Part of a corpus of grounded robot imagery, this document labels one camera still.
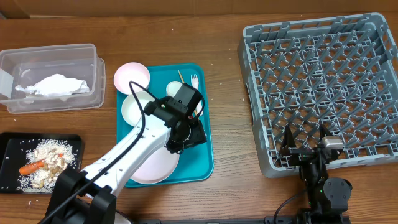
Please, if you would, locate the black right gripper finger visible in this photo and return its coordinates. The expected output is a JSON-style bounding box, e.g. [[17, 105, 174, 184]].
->
[[319, 123, 333, 139], [279, 124, 295, 156]]

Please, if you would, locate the white cup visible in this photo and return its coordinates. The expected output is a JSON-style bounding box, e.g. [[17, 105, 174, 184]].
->
[[166, 81, 182, 97]]

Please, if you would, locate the light green bowl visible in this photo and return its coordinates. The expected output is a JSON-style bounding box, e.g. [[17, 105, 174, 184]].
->
[[121, 91, 155, 126]]

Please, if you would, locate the white napkin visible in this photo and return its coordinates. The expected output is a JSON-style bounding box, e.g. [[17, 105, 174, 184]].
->
[[12, 73, 91, 99]]

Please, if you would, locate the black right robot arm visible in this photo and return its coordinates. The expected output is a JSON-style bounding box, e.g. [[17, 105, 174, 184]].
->
[[273, 124, 353, 224]]

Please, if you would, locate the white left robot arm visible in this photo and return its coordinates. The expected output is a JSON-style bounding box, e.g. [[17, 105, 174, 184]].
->
[[41, 96, 206, 223]]

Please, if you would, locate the peanuts and rice waste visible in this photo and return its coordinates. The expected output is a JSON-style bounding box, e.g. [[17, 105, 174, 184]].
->
[[16, 139, 78, 194]]

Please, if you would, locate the black waste tray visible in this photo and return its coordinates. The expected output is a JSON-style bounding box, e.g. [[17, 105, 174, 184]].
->
[[1, 132, 84, 195]]

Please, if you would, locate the teal tray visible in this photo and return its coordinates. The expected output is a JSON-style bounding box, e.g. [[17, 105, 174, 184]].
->
[[125, 63, 214, 188]]

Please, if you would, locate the pink plate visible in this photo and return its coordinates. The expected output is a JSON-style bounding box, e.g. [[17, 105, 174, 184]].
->
[[131, 147, 180, 185]]

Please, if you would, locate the wooden chopstick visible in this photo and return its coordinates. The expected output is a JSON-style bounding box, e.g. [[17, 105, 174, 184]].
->
[[177, 70, 185, 84]]

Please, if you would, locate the white plastic fork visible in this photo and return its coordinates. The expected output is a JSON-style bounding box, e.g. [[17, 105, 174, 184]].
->
[[191, 75, 203, 112]]

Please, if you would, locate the grey dish rack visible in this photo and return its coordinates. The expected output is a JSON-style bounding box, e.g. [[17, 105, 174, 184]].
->
[[238, 13, 397, 178]]

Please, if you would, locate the pink bowl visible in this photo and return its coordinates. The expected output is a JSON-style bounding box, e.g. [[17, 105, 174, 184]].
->
[[114, 62, 150, 95]]

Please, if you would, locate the orange carrot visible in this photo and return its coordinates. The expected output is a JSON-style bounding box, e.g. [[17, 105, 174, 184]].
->
[[19, 159, 44, 175]]

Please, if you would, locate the clear plastic bin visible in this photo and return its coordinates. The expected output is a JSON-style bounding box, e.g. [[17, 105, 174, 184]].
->
[[1, 44, 106, 114]]

